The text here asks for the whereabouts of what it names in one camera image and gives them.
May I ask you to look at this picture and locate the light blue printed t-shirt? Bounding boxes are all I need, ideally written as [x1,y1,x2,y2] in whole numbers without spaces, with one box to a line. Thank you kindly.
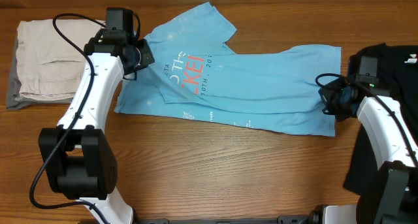
[116,3,342,136]

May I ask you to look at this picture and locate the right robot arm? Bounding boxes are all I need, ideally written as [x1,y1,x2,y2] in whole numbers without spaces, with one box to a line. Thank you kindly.
[305,56,417,223]

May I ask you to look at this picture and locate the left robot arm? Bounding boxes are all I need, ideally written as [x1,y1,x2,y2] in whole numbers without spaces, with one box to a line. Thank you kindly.
[29,8,155,223]

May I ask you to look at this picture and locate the black t-shirt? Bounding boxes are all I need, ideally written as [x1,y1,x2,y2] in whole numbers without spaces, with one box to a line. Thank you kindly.
[344,43,417,195]

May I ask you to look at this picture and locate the folded beige trousers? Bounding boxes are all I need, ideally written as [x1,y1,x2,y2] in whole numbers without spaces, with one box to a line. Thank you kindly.
[16,19,86,101]

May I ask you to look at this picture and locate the folded grey garment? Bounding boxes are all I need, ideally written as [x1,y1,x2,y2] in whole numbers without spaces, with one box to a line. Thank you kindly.
[5,37,72,110]

